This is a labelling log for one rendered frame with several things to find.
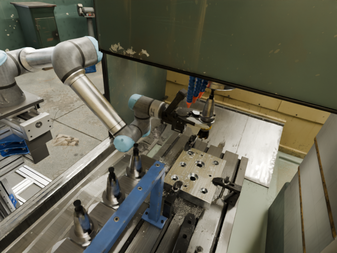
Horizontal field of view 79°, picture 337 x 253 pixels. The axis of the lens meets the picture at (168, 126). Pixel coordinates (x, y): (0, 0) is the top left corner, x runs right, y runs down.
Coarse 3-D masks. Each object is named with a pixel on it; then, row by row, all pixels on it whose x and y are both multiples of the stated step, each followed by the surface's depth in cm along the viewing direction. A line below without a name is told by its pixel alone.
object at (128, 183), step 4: (120, 176) 63; (124, 176) 63; (120, 180) 62; (124, 180) 62; (128, 180) 62; (132, 180) 62; (136, 180) 63; (120, 184) 61; (124, 184) 61; (128, 184) 61; (132, 184) 61; (136, 184) 61; (124, 188) 60; (128, 188) 60; (132, 188) 60; (128, 192) 59
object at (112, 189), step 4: (116, 176) 54; (108, 180) 52; (116, 180) 53; (108, 184) 53; (112, 184) 52; (116, 184) 53; (108, 188) 53; (112, 188) 53; (116, 188) 54; (120, 188) 56; (108, 192) 54; (112, 192) 54; (116, 192) 54; (120, 192) 56; (108, 196) 54; (112, 196) 54; (116, 196) 55; (120, 196) 56; (112, 200) 55; (116, 200) 55
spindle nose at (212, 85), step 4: (196, 80) 66; (208, 84) 62; (212, 84) 62; (216, 84) 61; (220, 84) 61; (212, 88) 63; (216, 88) 62; (220, 88) 62; (224, 88) 62; (228, 88) 63; (232, 88) 63
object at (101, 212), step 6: (96, 204) 55; (102, 204) 55; (90, 210) 53; (96, 210) 53; (102, 210) 54; (108, 210) 54; (114, 210) 54; (96, 216) 52; (102, 216) 52; (108, 216) 52; (102, 222) 51
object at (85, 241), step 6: (90, 216) 51; (96, 222) 50; (72, 228) 48; (96, 228) 49; (72, 234) 47; (90, 234) 48; (96, 234) 49; (78, 240) 46; (84, 240) 46; (90, 240) 47; (84, 246) 47
